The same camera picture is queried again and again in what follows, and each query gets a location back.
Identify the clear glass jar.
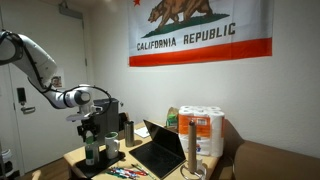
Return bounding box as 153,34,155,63
85,142,99,166

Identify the wire paper towel holder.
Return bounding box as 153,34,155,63
180,160,207,180

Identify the green jar lid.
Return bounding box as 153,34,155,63
85,136,95,144

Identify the door handle with lock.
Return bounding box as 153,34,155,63
17,87,36,114

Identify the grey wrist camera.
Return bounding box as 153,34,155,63
66,105,103,122

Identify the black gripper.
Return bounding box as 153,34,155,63
77,118,100,143

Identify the blue pen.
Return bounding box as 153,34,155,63
112,169,138,178

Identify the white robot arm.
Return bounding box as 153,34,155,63
0,30,100,141

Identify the California Republic flag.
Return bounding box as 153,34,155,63
128,0,274,67

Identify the red pen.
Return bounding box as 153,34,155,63
115,168,146,176

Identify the black thin pen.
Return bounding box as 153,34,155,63
131,164,149,175

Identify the grey trash bin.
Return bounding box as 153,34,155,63
94,98,119,143

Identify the green pen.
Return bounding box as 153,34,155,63
106,172,128,179

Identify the cardboard tube on holder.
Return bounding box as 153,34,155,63
188,121,196,167

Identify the paper towel roll pack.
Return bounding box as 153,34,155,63
178,106,225,157

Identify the white door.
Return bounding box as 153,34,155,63
1,0,87,172

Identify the dark green tablet case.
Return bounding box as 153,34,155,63
76,150,125,178

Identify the white paper sheet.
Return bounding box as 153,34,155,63
134,127,149,138

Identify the black open laptop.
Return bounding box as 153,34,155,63
129,120,186,179

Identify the steel tumbler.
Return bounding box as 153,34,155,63
124,121,134,147

